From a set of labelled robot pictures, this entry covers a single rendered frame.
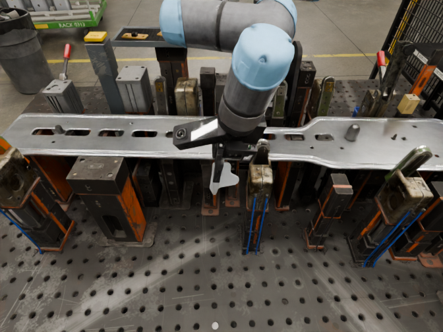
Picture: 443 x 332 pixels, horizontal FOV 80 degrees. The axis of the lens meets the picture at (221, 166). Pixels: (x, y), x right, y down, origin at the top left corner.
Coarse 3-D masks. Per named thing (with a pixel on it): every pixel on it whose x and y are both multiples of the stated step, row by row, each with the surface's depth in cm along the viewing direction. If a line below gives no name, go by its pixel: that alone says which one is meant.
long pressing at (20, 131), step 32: (32, 128) 81; (64, 128) 81; (96, 128) 81; (128, 128) 81; (160, 128) 81; (288, 128) 81; (320, 128) 81; (384, 128) 81; (416, 128) 81; (288, 160) 73; (320, 160) 72; (352, 160) 72; (384, 160) 72
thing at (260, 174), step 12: (252, 168) 64; (264, 168) 64; (252, 180) 61; (264, 180) 61; (252, 192) 64; (264, 192) 63; (252, 204) 67; (264, 204) 66; (252, 216) 70; (240, 228) 91; (252, 228) 77; (240, 240) 88; (252, 240) 82; (252, 252) 85
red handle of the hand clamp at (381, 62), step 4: (380, 52) 85; (376, 56) 86; (380, 56) 85; (384, 56) 85; (380, 60) 85; (384, 60) 85; (380, 64) 84; (384, 64) 84; (380, 68) 84; (384, 68) 84; (380, 72) 84; (384, 72) 84; (380, 76) 84; (380, 80) 84; (384, 92) 83; (384, 96) 83
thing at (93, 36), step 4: (92, 32) 93; (96, 32) 93; (100, 32) 93; (104, 32) 93; (88, 36) 91; (92, 36) 91; (96, 36) 91; (100, 36) 91; (104, 36) 92; (84, 40) 91; (88, 40) 90; (92, 40) 90; (96, 40) 90; (100, 40) 90
